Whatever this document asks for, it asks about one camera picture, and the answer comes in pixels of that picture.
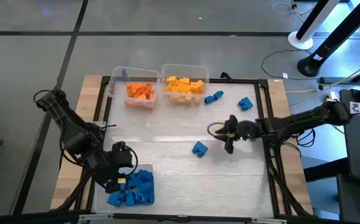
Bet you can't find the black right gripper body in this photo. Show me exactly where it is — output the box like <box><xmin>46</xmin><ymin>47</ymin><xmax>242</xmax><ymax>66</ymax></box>
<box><xmin>229</xmin><ymin>119</ymin><xmax>263</xmax><ymax>141</ymax></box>

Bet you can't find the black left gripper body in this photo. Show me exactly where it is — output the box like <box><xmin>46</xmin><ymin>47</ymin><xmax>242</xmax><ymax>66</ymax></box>
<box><xmin>97</xmin><ymin>154</ymin><xmax>128</xmax><ymax>191</ymax></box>

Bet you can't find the clear plastic bin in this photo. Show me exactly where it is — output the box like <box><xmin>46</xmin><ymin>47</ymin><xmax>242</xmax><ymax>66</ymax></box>
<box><xmin>160</xmin><ymin>63</ymin><xmax>211</xmax><ymax>106</ymax></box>
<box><xmin>107</xmin><ymin>66</ymin><xmax>161</xmax><ymax>111</ymax></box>
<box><xmin>92</xmin><ymin>164</ymin><xmax>156</xmax><ymax>215</ymax></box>

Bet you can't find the white pole stand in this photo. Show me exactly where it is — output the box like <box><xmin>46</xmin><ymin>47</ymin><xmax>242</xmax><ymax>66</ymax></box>
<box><xmin>287</xmin><ymin>0</ymin><xmax>342</xmax><ymax>51</ymax></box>

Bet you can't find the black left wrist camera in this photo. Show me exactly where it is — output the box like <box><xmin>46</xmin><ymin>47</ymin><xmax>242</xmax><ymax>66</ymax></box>
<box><xmin>113</xmin><ymin>148</ymin><xmax>134</xmax><ymax>168</ymax></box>

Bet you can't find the black left camera cable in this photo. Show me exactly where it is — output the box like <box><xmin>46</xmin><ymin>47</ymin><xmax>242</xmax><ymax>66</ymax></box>
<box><xmin>125</xmin><ymin>145</ymin><xmax>140</xmax><ymax>178</ymax></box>

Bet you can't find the black camera cable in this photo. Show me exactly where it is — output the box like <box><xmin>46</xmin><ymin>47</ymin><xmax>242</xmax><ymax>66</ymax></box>
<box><xmin>206</xmin><ymin>121</ymin><xmax>227</xmax><ymax>138</ymax></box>
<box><xmin>125</xmin><ymin>145</ymin><xmax>140</xmax><ymax>178</ymax></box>

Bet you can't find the black right camera cable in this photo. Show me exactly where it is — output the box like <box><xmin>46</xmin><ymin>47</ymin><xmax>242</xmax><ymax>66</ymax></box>
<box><xmin>206</xmin><ymin>121</ymin><xmax>227</xmax><ymax>138</ymax></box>

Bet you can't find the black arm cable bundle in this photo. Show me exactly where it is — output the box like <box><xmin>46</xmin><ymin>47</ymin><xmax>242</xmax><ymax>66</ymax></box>
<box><xmin>265</xmin><ymin>146</ymin><xmax>313</xmax><ymax>218</ymax></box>
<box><xmin>54</xmin><ymin>146</ymin><xmax>102</xmax><ymax>215</ymax></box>

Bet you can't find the black metal table frame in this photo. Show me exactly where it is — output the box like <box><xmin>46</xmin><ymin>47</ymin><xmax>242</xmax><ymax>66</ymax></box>
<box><xmin>73</xmin><ymin>74</ymin><xmax>313</xmax><ymax>218</ymax></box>

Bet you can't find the black coiled cable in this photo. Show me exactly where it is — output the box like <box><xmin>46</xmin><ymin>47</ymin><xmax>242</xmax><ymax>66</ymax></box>
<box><xmin>295</xmin><ymin>127</ymin><xmax>317</xmax><ymax>148</ymax></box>

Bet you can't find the black floor cable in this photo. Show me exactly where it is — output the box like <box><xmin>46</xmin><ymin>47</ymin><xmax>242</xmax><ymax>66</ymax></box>
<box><xmin>260</xmin><ymin>48</ymin><xmax>324</xmax><ymax>80</ymax></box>

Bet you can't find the yellow floor cable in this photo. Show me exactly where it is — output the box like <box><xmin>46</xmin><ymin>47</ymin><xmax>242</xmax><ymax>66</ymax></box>
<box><xmin>285</xmin><ymin>88</ymin><xmax>321</xmax><ymax>94</ymax></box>

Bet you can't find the silver frame bracket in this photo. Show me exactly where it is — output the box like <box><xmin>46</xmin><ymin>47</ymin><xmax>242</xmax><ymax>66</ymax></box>
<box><xmin>250</xmin><ymin>217</ymin><xmax>288</xmax><ymax>224</ymax></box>

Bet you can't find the white floor cable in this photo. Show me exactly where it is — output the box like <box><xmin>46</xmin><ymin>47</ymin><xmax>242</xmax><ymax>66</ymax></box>
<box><xmin>270</xmin><ymin>1</ymin><xmax>315</xmax><ymax>16</ymax></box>

